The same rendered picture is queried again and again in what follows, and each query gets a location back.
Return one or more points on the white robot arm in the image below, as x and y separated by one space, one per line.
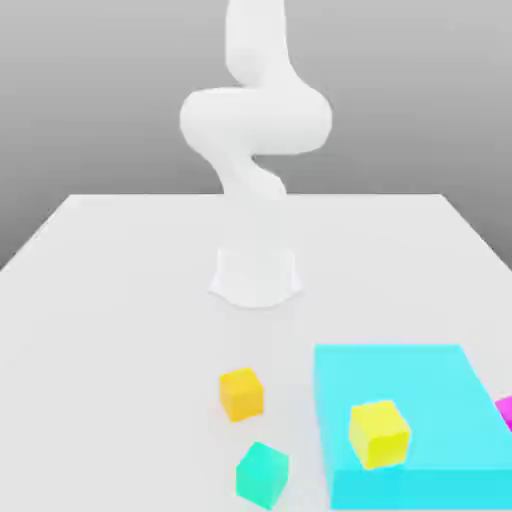
256 120

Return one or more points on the small orange cube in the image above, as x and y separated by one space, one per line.
241 395

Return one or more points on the small yellow cube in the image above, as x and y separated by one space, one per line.
379 434

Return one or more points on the small teal cube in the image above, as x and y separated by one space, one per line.
262 475

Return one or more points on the small magenta cube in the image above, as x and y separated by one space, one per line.
506 410

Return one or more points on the large cyan box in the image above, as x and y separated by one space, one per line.
440 384

